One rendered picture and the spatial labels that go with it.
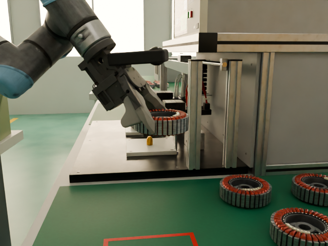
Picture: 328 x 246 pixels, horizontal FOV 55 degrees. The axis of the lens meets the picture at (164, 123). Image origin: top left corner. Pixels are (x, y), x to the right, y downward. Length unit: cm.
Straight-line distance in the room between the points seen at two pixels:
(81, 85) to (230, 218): 523
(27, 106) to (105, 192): 529
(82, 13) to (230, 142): 47
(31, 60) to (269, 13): 62
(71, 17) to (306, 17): 64
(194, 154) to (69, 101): 508
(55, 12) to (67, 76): 512
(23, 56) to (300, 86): 66
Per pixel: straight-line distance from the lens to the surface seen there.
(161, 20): 575
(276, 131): 88
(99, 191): 77
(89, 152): 99
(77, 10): 65
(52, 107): 590
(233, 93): 82
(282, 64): 85
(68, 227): 65
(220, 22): 90
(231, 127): 83
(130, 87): 59
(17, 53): 70
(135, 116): 59
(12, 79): 67
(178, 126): 60
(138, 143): 102
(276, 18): 96
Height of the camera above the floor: 107
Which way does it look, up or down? 13 degrees down
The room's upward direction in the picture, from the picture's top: straight up
